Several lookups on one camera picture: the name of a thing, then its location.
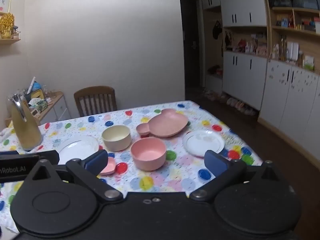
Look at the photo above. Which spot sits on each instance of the wooden shelf unit white doors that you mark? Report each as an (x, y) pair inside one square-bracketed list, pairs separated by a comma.
[(287, 100)]

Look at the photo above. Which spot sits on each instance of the wooden wall shelf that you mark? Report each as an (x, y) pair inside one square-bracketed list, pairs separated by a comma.
[(10, 40)]

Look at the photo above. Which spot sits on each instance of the pink bear-shaped plate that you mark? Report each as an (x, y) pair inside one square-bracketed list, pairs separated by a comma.
[(167, 125)]

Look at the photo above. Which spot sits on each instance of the white side cabinet wooden top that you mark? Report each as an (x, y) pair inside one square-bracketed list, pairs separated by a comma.
[(58, 110)]

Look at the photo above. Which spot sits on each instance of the black hanging bag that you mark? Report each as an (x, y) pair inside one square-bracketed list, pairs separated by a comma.
[(217, 30)]

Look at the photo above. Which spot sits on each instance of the small jar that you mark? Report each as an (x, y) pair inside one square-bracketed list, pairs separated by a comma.
[(16, 33)]

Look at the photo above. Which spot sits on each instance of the dark door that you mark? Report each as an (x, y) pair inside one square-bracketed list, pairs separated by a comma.
[(190, 50)]

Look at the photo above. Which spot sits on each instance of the small pink heart dish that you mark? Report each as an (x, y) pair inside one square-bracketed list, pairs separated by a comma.
[(110, 167)]

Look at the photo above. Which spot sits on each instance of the golden ornament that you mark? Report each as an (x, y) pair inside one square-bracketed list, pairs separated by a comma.
[(6, 26)]

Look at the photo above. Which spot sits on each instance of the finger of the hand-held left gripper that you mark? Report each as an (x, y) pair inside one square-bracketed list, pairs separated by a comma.
[(51, 156)]

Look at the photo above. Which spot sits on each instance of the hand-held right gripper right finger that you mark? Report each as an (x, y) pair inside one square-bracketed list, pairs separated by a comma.
[(215, 162)]

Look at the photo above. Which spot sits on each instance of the white upper wall cabinets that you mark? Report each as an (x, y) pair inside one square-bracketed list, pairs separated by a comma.
[(242, 5)]

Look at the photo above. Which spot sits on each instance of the red items in niche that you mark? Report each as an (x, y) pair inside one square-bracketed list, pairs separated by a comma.
[(215, 70)]

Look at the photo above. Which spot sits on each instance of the white plate with gold rim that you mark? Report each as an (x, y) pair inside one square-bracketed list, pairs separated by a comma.
[(75, 147), (203, 143)]

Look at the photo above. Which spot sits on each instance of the row of shoes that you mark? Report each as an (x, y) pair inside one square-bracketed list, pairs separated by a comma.
[(232, 102)]

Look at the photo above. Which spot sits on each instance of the beige bowl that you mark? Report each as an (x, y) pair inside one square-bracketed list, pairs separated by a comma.
[(117, 142)]

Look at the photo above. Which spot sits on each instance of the green box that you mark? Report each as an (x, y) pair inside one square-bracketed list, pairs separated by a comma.
[(309, 62)]

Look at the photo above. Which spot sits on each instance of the row of bottles and toys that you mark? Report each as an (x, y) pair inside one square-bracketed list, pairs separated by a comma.
[(245, 45)]

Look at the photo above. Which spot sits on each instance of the clear glasses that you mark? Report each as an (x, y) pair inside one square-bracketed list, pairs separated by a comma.
[(50, 92)]

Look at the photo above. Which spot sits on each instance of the white lower cabinet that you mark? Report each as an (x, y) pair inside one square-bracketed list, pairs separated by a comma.
[(242, 80)]

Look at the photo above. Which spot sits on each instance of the balloon printed tablecloth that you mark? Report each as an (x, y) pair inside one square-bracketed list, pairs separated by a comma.
[(175, 177)]

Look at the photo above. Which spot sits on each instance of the blue and yellow toy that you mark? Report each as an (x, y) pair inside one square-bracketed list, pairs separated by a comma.
[(36, 92)]

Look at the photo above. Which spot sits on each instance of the framed calligraphy picture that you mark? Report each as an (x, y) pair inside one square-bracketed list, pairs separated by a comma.
[(5, 3)]

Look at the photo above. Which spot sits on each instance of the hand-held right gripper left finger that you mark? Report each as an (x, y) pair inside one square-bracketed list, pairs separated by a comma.
[(96, 161)]

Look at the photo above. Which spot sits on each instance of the brown wooden chair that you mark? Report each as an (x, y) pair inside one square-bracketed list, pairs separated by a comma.
[(95, 91)]

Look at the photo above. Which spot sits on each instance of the white box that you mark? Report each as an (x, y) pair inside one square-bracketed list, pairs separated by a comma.
[(292, 51)]

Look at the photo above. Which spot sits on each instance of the pink bowl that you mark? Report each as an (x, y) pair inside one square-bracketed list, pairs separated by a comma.
[(147, 160)]

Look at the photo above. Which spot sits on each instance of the small pink and white device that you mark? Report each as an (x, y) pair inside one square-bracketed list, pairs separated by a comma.
[(36, 112)]

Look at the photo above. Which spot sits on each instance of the green tissue pack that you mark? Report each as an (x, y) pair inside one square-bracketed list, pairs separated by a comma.
[(38, 105)]

